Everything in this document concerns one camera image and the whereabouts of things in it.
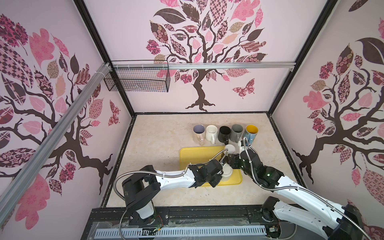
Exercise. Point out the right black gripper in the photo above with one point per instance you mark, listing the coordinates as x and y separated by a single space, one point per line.
233 160

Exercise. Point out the white ribbed mug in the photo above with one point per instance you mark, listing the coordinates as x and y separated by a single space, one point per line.
211 134

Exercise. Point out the black white mug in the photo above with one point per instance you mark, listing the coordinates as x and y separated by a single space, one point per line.
230 149

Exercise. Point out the grey mug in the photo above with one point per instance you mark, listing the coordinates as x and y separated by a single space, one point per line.
236 133

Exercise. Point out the black wire basket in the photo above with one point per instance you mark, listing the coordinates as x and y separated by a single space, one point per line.
139 76

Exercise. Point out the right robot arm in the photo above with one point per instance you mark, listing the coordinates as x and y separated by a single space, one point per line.
325 218

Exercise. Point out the aluminium rail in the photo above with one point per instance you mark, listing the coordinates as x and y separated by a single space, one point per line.
203 66
24 179

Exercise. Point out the aluminium rail back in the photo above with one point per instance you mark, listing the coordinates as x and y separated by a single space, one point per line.
203 66

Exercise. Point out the yellow plastic tray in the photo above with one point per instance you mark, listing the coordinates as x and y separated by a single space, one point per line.
199 155

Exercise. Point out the white slotted cable duct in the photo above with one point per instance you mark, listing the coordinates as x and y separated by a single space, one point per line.
179 232

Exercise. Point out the cream white mug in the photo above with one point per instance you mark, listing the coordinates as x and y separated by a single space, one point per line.
227 172

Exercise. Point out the blue mug yellow inside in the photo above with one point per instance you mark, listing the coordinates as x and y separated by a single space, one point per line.
250 133

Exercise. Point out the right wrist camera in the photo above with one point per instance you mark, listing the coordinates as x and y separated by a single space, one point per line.
242 148

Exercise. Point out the black base frame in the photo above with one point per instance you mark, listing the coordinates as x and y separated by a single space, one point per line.
203 216

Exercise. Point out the pink beige mug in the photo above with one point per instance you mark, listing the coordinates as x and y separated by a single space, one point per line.
199 134

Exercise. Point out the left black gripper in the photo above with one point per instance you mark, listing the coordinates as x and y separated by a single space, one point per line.
215 182

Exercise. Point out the aluminium rail left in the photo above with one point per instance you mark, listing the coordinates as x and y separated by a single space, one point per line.
24 179

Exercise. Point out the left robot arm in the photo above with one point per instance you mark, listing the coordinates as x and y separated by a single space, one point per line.
140 187

